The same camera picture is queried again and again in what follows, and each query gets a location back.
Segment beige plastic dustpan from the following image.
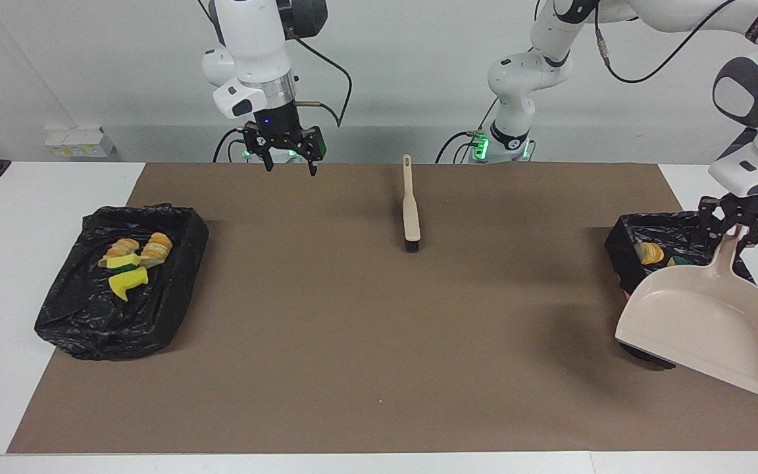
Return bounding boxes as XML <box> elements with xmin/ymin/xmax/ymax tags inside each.
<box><xmin>615</xmin><ymin>226</ymin><xmax>758</xmax><ymax>401</ymax></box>

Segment beige hand brush black bristles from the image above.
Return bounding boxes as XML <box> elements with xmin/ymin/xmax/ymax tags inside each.
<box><xmin>401</xmin><ymin>154</ymin><xmax>422</xmax><ymax>253</ymax></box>

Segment pale striped pastry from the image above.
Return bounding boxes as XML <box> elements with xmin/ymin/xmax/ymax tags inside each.
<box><xmin>139</xmin><ymin>232</ymin><xmax>174</xmax><ymax>269</ymax></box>

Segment pale bread chunk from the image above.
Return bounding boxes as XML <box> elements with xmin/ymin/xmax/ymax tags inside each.
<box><xmin>97</xmin><ymin>238</ymin><xmax>140</xmax><ymax>268</ymax></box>

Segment yellow sponge with green pad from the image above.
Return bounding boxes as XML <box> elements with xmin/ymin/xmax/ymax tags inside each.
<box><xmin>106</xmin><ymin>253</ymin><xmax>141</xmax><ymax>274</ymax></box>

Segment curved yellow sponge piece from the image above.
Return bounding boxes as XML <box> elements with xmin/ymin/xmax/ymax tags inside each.
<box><xmin>108</xmin><ymin>266</ymin><xmax>149</xmax><ymax>302</ymax></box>

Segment black bag lined bin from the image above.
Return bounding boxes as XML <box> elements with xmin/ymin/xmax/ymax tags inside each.
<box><xmin>34</xmin><ymin>203</ymin><xmax>209</xmax><ymax>361</ymax></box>
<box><xmin>604</xmin><ymin>211</ymin><xmax>758</xmax><ymax>371</ymax></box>

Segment brown table mat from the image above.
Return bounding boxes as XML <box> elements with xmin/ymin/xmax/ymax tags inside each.
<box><xmin>7</xmin><ymin>163</ymin><xmax>758</xmax><ymax>454</ymax></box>

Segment black base cable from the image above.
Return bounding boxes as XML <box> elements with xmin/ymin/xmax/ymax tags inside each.
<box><xmin>435</xmin><ymin>130</ymin><xmax>485</xmax><ymax>164</ymax></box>
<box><xmin>213</xmin><ymin>128</ymin><xmax>248</xmax><ymax>163</ymax></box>

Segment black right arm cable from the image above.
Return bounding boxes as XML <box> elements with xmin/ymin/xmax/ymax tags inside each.
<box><xmin>287</xmin><ymin>32</ymin><xmax>354</xmax><ymax>129</ymax></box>

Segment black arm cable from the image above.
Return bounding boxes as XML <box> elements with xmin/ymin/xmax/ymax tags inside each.
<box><xmin>287</xmin><ymin>32</ymin><xmax>354</xmax><ymax>129</ymax></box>
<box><xmin>592</xmin><ymin>0</ymin><xmax>742</xmax><ymax>85</ymax></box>

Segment white wall power box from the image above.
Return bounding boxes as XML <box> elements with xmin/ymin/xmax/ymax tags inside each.
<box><xmin>45</xmin><ymin>127</ymin><xmax>116</xmax><ymax>159</ymax></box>

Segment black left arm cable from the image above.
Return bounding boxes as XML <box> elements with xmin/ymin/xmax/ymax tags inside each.
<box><xmin>592</xmin><ymin>0</ymin><xmax>742</xmax><ymax>85</ymax></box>

